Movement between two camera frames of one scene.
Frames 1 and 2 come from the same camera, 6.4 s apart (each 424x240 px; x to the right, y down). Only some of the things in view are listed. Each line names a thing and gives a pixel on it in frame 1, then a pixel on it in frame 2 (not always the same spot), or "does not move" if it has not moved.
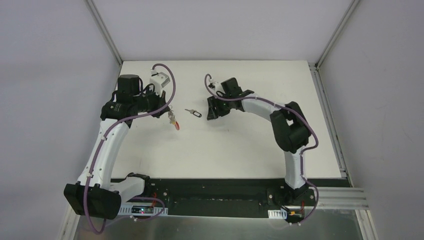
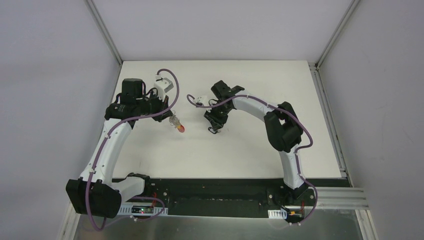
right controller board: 295,215 does not move
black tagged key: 194,112 → 212,131
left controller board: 142,209 does not move
